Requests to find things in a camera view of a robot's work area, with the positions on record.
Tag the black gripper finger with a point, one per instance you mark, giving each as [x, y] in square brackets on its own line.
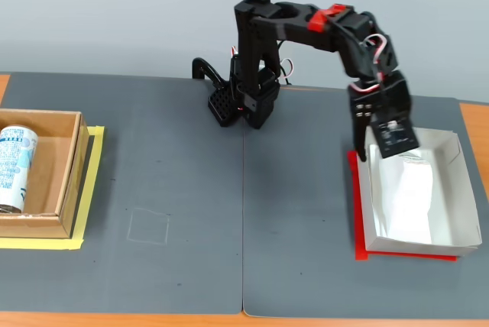
[360, 140]

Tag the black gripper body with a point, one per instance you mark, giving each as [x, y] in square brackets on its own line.
[376, 102]

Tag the white sandwich package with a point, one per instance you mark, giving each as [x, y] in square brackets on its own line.
[409, 201]

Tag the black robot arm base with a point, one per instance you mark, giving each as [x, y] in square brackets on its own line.
[260, 105]

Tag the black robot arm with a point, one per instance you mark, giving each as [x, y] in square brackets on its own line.
[298, 31]

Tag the gray paper box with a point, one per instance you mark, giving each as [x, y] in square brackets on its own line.
[454, 197]

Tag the brown cardboard box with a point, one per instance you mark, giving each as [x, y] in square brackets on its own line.
[57, 174]

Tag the red paper sheet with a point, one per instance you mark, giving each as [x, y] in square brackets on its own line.
[353, 204]

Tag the dark gray table mat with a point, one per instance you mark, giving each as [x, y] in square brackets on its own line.
[305, 208]
[114, 151]

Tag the red tape band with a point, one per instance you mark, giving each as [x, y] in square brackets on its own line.
[319, 21]

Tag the black table clamp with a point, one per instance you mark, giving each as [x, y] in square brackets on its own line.
[206, 68]

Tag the white blue printed can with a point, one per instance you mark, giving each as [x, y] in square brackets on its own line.
[15, 166]

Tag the black wrist camera board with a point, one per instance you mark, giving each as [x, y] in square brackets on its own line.
[395, 138]

